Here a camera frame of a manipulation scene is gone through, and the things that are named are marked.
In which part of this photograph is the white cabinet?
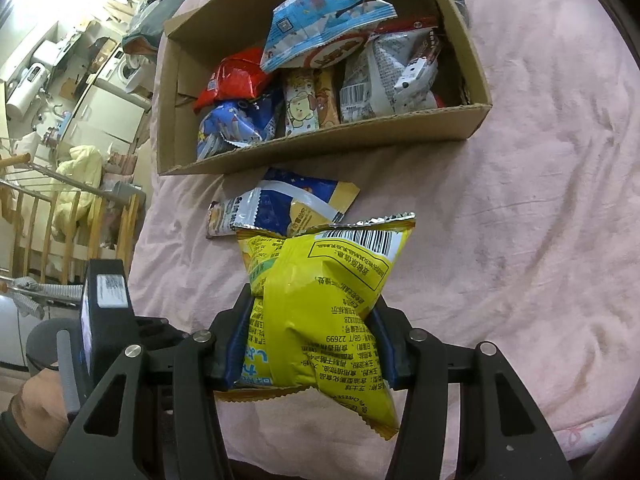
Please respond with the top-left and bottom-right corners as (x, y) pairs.
(60, 85), (151, 156)

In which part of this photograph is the cardboard box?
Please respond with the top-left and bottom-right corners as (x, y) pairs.
(156, 0), (493, 177)

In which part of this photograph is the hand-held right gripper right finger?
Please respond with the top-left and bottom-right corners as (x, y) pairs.
(367, 300), (576, 480)

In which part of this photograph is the white blue snack packet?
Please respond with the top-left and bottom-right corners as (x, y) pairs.
(206, 187), (291, 240)

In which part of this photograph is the person's left forearm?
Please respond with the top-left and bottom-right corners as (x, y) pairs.
(0, 407), (56, 480)

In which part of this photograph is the white water heater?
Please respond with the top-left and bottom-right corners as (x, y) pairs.
(5, 62), (51, 121)

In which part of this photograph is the yellow cloth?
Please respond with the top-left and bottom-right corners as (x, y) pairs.
(52, 145), (103, 241)

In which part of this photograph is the white washing machine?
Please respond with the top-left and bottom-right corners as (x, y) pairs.
(95, 50), (151, 96)

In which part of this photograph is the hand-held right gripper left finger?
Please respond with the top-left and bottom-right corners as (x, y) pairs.
(47, 285), (256, 480)

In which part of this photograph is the tan cartoon snack packet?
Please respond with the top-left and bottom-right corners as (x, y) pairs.
(282, 67), (341, 137)

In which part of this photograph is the grey round bin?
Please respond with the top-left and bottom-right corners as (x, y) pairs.
(25, 317), (81, 376)

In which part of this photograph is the wooden railing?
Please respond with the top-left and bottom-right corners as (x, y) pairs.
(0, 180), (146, 286)

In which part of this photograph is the silver white snack bag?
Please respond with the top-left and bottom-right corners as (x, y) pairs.
(340, 30), (443, 123)

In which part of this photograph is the red brown snack packet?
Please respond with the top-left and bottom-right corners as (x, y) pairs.
(305, 15), (441, 68)

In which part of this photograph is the dark blue yellow snack bag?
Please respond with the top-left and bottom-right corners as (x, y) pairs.
(235, 167), (361, 233)

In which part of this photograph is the light blue cartoon snack bag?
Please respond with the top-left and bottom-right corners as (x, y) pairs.
(260, 0), (397, 73)

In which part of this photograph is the pink blanket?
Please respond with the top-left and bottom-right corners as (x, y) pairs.
(127, 0), (640, 461)

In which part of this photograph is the person's left hand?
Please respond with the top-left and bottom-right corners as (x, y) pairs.
(10, 365), (71, 453)

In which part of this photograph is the metal drying rack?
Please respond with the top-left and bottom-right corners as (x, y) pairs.
(0, 135), (146, 201)

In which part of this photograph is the black object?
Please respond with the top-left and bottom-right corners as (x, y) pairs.
(445, 0), (473, 26)

